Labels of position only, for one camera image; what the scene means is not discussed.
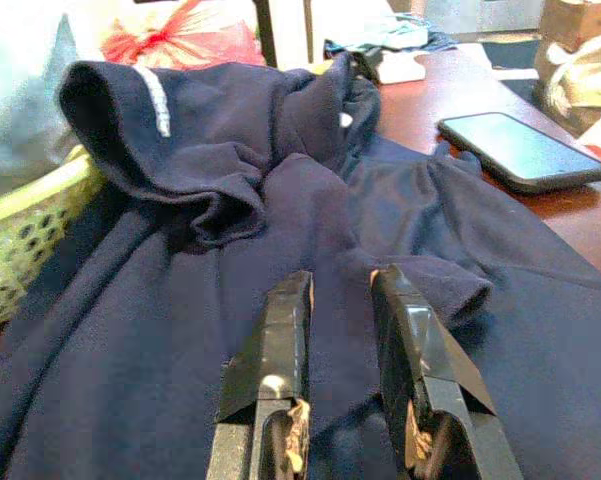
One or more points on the teal cloth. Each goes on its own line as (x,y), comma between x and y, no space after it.
(395,32)

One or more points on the brown cardboard box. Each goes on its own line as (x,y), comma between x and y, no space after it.
(580,20)

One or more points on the green perforated basket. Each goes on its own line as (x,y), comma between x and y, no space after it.
(20,235)

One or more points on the black smartphone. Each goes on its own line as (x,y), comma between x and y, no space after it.
(520,150)

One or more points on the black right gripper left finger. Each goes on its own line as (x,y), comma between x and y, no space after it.
(275,360)

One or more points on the white plastic bag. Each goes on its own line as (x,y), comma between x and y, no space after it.
(20,100)

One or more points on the beige cloth bag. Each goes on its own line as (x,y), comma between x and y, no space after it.
(585,85)

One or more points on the navy blue shirt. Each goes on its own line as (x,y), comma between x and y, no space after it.
(180,300)

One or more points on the black chair frame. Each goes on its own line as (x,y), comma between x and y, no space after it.
(267,30)

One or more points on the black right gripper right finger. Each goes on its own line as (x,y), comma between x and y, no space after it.
(420,380)

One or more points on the red mesh bag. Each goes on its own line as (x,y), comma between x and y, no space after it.
(180,42)

